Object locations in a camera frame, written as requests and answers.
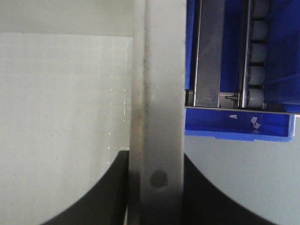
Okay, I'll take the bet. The right shelf steel beam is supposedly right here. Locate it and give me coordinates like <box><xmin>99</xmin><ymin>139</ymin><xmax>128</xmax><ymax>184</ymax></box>
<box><xmin>193</xmin><ymin>0</ymin><xmax>225</xmax><ymax>108</ymax></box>

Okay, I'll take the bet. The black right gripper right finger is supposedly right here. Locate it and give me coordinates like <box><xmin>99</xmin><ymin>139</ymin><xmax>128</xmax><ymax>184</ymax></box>
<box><xmin>183</xmin><ymin>155</ymin><xmax>274</xmax><ymax>225</ymax></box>

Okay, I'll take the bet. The white Totelife plastic bin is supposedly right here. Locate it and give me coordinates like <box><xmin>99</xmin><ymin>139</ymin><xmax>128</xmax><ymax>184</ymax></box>
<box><xmin>0</xmin><ymin>0</ymin><xmax>187</xmax><ymax>225</ymax></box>

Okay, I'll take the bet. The blue bin right shelf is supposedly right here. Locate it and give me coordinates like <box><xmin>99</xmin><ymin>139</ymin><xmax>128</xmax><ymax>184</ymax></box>
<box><xmin>185</xmin><ymin>0</ymin><xmax>300</xmax><ymax>142</ymax></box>

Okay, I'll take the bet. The right shelf roller track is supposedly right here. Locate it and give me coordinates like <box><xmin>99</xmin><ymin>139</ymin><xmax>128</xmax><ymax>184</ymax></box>
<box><xmin>237</xmin><ymin>0</ymin><xmax>270</xmax><ymax>108</ymax></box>

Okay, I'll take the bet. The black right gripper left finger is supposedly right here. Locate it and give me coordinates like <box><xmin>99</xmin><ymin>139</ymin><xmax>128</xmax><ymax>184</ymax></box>
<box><xmin>44</xmin><ymin>150</ymin><xmax>129</xmax><ymax>225</ymax></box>

